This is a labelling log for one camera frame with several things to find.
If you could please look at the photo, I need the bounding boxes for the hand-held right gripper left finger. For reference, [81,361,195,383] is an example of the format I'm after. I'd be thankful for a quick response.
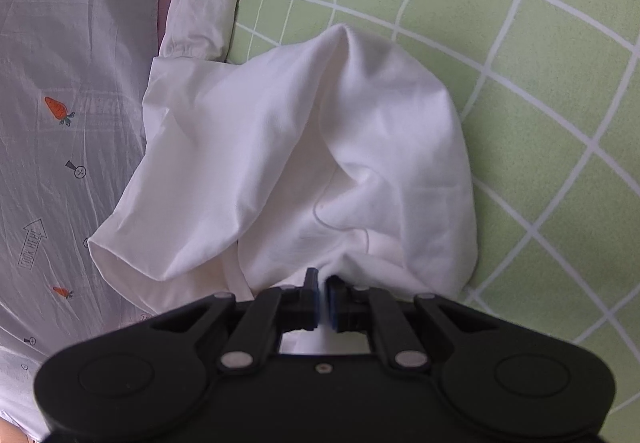
[149,268,321,371]

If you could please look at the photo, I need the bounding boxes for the white thin garment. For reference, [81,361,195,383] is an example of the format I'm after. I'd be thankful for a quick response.
[89,23,480,356]

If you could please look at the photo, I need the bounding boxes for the white carrot print sheet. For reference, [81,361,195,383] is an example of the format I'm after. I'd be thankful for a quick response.
[0,0,171,440]

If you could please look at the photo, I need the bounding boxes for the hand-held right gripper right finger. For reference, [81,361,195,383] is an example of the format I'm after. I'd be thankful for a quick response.
[326,275,494,370]

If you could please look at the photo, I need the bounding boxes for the mauve mattress edge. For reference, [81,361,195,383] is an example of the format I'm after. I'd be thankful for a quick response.
[156,0,177,58]

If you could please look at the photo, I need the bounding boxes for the green grid cutting mat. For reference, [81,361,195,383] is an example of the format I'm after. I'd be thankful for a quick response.
[222,0,640,360]

